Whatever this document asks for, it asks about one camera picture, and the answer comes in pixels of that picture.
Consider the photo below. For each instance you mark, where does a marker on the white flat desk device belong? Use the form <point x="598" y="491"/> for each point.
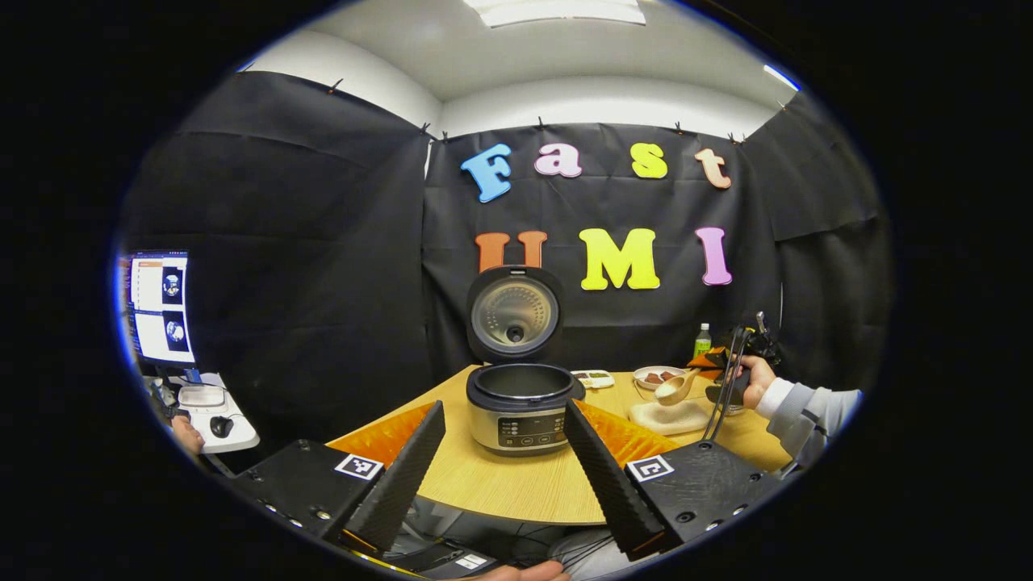
<point x="202" y="396"/>

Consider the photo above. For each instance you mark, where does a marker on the white side desk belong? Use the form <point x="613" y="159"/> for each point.
<point x="238" y="440"/>

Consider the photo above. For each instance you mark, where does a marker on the dark grey rice cooker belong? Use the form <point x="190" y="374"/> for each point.
<point x="524" y="420"/>

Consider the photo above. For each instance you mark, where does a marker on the black backdrop cloth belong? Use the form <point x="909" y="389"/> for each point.
<point x="307" y="282"/>

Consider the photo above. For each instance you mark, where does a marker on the white round plate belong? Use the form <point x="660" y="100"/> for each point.
<point x="646" y="384"/>

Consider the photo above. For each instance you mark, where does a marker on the large ceiling light panel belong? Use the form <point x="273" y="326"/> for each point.
<point x="557" y="11"/>

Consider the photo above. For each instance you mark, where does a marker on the wooden spoon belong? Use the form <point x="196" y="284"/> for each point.
<point x="670" y="393"/>

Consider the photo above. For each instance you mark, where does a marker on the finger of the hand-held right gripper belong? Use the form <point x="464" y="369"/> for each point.
<point x="710" y="361"/>

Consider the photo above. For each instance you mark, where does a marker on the computer monitor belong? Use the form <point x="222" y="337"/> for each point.
<point x="157" y="311"/>

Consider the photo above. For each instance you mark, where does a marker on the small ceiling light panel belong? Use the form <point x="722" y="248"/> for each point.
<point x="781" y="77"/>

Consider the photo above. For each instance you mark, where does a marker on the white divided grain dish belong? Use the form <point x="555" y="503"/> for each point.
<point x="593" y="379"/>

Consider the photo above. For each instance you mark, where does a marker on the white rice container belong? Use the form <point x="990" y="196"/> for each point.
<point x="670" y="418"/>

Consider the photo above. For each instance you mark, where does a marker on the person's grey trousers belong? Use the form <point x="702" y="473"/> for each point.
<point x="589" y="557"/>

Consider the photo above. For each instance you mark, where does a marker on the green drink bottle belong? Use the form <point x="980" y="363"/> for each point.
<point x="703" y="345"/>

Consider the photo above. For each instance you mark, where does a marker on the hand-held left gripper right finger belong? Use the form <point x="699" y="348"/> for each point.
<point x="613" y="484"/>

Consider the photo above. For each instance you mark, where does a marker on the black computer mouse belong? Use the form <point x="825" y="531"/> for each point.
<point x="222" y="427"/>

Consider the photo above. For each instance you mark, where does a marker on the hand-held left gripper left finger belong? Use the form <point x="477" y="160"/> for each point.
<point x="403" y="484"/>

